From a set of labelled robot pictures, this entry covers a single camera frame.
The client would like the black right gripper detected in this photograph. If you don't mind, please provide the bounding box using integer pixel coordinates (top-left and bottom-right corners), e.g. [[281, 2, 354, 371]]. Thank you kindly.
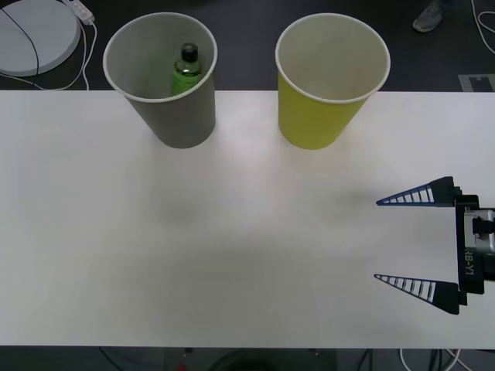
[[373, 176, 487, 316]]

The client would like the small green plastic bottle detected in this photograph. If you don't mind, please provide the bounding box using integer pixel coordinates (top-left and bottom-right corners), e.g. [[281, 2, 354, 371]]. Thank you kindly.
[[171, 42, 203, 96]]

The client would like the yellow-green plastic waste bin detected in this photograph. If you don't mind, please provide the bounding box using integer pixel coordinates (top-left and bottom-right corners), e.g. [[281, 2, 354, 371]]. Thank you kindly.
[[275, 13, 391, 151]]

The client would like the person's foot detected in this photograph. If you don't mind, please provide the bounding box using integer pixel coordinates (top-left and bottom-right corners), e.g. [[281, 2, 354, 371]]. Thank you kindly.
[[411, 0, 446, 33]]

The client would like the grey plastic waste bin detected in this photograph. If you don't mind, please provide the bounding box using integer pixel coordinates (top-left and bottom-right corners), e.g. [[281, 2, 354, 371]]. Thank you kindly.
[[102, 12, 219, 150]]

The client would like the white power strip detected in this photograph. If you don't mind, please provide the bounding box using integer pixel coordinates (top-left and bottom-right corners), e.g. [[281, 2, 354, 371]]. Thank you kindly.
[[63, 0, 96, 26]]

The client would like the round grey floor base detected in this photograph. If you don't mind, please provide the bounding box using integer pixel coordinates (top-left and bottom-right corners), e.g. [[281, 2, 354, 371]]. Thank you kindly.
[[0, 0, 84, 79]]

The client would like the right arm with wrist camera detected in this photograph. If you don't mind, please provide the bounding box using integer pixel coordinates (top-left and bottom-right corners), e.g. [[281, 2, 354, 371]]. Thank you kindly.
[[463, 207, 495, 281]]

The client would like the white cable under table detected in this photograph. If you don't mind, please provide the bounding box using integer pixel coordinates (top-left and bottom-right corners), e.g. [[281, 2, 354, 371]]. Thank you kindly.
[[399, 347, 462, 371]]

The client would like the white looped floor cable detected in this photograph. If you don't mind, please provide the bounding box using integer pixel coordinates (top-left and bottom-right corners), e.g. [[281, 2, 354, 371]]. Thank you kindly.
[[469, 0, 495, 66]]

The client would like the white power strip cable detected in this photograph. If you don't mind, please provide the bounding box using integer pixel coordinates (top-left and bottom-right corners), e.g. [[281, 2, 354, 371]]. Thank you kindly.
[[0, 22, 98, 92]]

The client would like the thin black cable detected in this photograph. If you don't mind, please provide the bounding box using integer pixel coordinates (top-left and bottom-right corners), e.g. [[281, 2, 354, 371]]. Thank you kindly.
[[0, 6, 42, 92]]

